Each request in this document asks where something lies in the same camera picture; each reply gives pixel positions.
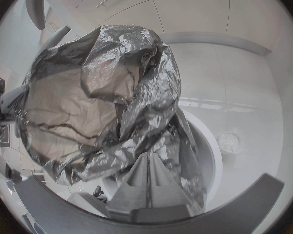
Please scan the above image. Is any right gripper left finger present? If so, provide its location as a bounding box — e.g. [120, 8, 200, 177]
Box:
[107, 153, 149, 219]

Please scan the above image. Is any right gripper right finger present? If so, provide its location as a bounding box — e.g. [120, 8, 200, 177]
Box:
[149, 153, 194, 219]

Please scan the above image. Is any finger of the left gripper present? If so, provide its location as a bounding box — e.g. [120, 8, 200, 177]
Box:
[1, 85, 30, 114]

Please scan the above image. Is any white paper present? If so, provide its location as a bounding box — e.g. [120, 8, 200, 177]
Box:
[218, 133, 240, 153]

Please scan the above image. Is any black plastic bag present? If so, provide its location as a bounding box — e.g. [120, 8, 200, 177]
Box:
[16, 25, 208, 214]

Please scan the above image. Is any white trash bin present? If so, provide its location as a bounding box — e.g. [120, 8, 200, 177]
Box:
[101, 110, 223, 205]

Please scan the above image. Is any beige floor cabinet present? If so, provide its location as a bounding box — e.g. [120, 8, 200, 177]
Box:
[40, 0, 284, 57]

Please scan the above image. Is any grey padded white chair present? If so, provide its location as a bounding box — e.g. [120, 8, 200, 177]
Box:
[25, 0, 72, 44]

